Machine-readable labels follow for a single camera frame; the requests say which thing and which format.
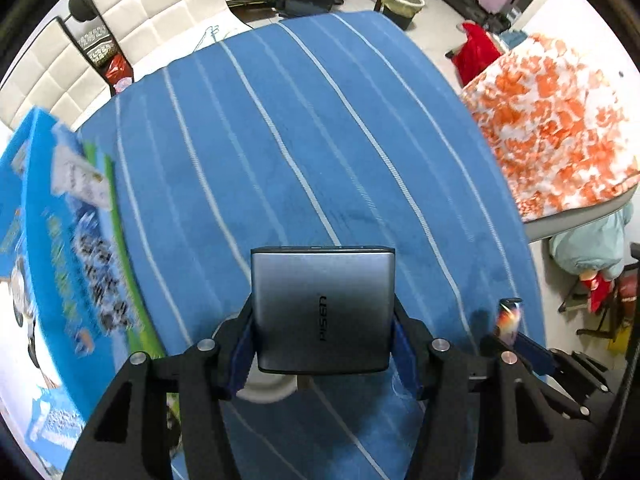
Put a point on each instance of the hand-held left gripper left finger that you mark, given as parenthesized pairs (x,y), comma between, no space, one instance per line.
(242,360)

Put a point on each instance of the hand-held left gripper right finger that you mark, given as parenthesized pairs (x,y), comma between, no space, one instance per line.
(407,360)

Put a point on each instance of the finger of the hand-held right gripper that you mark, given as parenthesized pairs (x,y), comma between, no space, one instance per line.
(537,355)
(572,402)

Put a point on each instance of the small white tube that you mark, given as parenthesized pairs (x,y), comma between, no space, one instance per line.
(507,320)

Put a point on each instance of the grey charger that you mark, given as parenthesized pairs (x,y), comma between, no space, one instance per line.
(320,310)

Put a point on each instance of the blue cardboard box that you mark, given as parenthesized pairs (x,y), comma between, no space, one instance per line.
(65,260)

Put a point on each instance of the white round disc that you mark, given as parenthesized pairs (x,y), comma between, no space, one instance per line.
(270,390)

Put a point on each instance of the red packages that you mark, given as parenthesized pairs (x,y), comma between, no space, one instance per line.
(600,290)

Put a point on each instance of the teal garment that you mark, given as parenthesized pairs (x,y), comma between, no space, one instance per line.
(590,245)

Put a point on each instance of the blue striped tablecloth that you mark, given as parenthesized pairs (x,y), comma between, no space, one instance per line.
(300,135)

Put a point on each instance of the orange floral cloth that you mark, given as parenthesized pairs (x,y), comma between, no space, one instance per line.
(550,120)

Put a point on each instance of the red cloth bag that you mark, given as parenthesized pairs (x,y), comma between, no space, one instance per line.
(475,55)

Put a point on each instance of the red plastic bag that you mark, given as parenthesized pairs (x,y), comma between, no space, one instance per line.
(118,72)

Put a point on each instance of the blue garment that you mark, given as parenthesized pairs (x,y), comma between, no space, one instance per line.
(514,39)

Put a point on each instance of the patterned black white box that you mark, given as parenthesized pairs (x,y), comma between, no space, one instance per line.
(99,47)

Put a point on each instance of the white padded chair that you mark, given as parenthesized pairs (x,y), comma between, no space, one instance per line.
(45,75)
(160,5)

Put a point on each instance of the black trash bin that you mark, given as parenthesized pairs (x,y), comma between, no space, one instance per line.
(402,7)

